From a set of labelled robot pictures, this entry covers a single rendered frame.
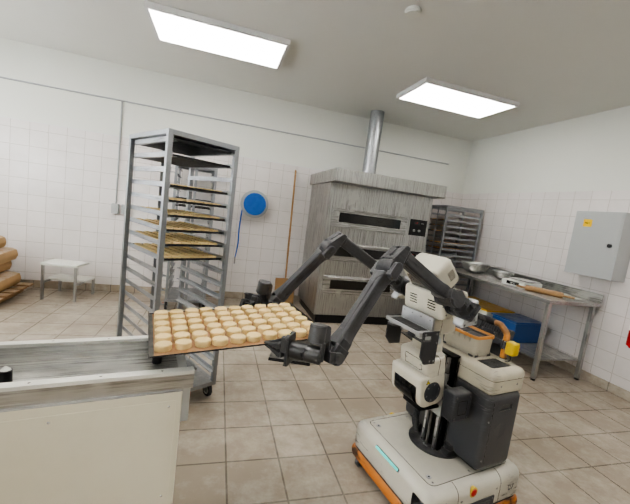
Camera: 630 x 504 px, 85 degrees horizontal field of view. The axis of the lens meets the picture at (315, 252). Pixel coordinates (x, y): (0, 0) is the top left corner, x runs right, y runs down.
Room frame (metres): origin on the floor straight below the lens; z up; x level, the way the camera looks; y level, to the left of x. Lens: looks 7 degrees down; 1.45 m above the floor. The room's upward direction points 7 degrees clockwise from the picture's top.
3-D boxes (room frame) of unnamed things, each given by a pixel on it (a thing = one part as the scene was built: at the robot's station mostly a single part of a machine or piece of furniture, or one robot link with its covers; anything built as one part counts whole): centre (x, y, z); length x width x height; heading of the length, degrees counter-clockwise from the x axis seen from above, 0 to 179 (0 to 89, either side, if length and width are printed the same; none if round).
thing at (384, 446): (1.79, -0.80, 0.16); 0.67 x 0.64 x 0.25; 117
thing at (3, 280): (3.74, 3.63, 0.19); 0.72 x 0.42 x 0.15; 21
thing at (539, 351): (4.44, -2.50, 0.49); 1.90 x 0.72 x 0.98; 16
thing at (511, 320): (4.15, -2.59, 0.36); 0.46 x 0.38 x 0.26; 108
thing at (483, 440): (1.83, -0.88, 0.59); 0.55 x 0.34 x 0.83; 27
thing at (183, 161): (2.41, 1.00, 1.68); 0.60 x 0.40 x 0.02; 47
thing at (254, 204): (5.06, 0.98, 1.10); 0.41 x 0.15 x 1.10; 106
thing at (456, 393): (1.66, -0.68, 0.61); 0.28 x 0.27 x 0.25; 27
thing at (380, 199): (4.97, -0.70, 1.01); 1.56 x 1.20 x 2.01; 106
